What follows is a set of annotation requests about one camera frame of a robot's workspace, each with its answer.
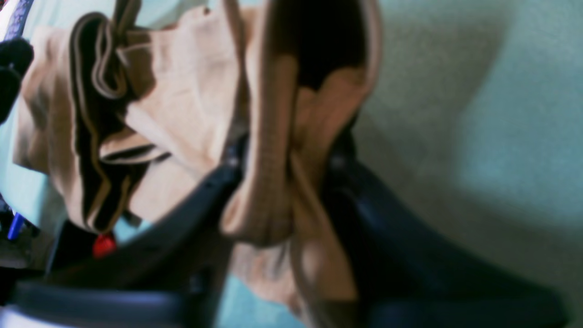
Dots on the light green table cloth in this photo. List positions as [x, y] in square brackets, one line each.
[475, 123]

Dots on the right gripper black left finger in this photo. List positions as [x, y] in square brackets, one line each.
[171, 276]

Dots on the tan orange T-shirt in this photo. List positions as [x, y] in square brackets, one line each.
[124, 118]

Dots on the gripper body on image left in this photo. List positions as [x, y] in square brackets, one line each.
[16, 56]

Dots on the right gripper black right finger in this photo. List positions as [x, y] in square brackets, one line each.
[410, 276]

